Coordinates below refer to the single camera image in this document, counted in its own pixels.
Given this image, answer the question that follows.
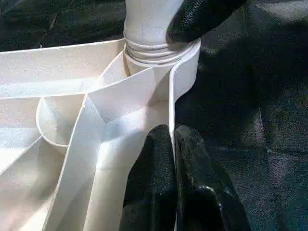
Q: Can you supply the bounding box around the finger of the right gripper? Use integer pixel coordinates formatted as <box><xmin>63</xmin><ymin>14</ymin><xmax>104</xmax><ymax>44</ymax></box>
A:
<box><xmin>165</xmin><ymin>0</ymin><xmax>246</xmax><ymax>45</ymax></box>

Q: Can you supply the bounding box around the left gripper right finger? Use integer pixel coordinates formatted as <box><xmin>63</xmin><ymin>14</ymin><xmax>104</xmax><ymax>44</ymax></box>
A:
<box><xmin>174</xmin><ymin>124</ymin><xmax>251</xmax><ymax>231</ymax></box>

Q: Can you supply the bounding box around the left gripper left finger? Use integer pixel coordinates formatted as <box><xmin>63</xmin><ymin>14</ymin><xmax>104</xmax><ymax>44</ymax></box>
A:
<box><xmin>119</xmin><ymin>124</ymin><xmax>178</xmax><ymax>231</ymax></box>

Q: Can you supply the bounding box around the white plastic table leg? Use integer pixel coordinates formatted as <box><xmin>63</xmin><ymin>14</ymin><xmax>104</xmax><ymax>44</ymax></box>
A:
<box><xmin>123</xmin><ymin>0</ymin><xmax>191</xmax><ymax>65</ymax></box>

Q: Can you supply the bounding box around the white plastic table top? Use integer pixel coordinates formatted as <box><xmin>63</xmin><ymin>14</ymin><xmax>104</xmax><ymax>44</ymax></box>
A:
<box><xmin>0</xmin><ymin>38</ymin><xmax>202</xmax><ymax>231</ymax></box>

